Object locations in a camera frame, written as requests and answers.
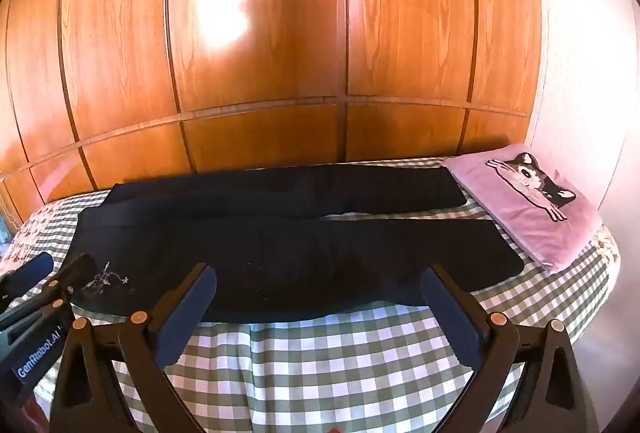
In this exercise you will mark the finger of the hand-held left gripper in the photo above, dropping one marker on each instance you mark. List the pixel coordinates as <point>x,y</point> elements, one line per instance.
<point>29,270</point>
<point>75,274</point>

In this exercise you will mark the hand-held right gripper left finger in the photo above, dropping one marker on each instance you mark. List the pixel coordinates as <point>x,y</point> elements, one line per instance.
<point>184,315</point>

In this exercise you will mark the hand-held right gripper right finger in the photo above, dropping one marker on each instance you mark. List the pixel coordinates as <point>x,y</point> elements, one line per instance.
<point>454,319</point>

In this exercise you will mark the black pants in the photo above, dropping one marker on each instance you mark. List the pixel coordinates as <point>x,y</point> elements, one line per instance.
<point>300,253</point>

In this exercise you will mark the pink printed cloth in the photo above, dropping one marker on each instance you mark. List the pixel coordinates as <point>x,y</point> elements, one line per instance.
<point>500,213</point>

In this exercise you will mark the green checkered bedsheet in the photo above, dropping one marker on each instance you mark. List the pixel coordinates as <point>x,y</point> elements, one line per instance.
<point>325,363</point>

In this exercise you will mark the wooden panelled wardrobe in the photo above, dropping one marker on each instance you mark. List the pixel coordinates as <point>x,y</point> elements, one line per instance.
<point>250,63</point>

